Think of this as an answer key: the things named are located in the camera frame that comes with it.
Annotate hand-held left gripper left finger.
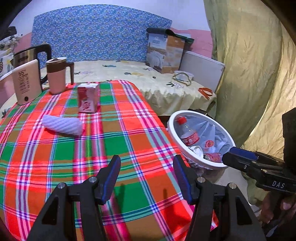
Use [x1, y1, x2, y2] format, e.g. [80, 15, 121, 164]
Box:
[26, 155, 122, 241]

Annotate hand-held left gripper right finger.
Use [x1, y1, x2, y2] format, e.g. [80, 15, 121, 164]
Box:
[173, 154, 266, 241]

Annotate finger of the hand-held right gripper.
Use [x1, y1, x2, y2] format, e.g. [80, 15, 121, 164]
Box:
[222, 146, 262, 173]

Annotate red drink can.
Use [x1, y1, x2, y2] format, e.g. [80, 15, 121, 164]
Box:
[203, 152, 223, 163]

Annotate white round trash bin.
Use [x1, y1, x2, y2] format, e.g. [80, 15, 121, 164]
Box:
[168, 110, 236, 171]

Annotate clear red-label cola bottle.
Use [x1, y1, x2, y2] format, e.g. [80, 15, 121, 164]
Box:
[176, 116, 200, 147]

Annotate person's right hand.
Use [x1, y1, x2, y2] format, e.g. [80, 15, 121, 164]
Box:
[260, 192, 296, 229]

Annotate translucent white bin liner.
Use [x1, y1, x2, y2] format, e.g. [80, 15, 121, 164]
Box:
[172, 113, 233, 163]

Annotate plaid tablecloth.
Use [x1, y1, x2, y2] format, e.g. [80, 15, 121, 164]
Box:
[0, 80, 219, 241]

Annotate lavender ribbed roll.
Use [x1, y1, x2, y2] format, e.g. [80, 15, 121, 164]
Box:
[42, 115, 83, 136]

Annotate red drink carton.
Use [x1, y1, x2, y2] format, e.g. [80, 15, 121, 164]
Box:
[77, 83, 100, 114]

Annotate yellow-green curtain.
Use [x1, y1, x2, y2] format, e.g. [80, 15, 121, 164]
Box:
[203, 0, 296, 207]

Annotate olive band loop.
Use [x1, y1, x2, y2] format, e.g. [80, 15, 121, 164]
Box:
[172, 72, 192, 87]

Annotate white flat board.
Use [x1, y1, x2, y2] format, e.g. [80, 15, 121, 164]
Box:
[180, 50, 226, 94]

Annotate bed with yellow sheet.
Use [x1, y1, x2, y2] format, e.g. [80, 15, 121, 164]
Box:
[39, 59, 218, 116]

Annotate pink mug with brown lid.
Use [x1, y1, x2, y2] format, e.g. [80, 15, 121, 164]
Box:
[46, 57, 75, 95]

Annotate cardboard bedding box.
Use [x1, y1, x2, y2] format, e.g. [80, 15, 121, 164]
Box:
[146, 32, 185, 74]

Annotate pink chair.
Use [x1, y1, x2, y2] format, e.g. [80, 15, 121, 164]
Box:
[0, 71, 16, 106]

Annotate blue floral headboard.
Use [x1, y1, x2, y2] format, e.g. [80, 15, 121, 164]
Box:
[31, 6, 173, 63]

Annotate pineapple print cushion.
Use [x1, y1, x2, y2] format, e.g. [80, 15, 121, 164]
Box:
[0, 34, 22, 79]

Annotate orange strap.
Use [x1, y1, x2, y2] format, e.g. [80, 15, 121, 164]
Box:
[198, 87, 213, 100]

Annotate steel kettle with black handle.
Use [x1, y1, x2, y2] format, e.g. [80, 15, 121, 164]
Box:
[10, 43, 52, 93]

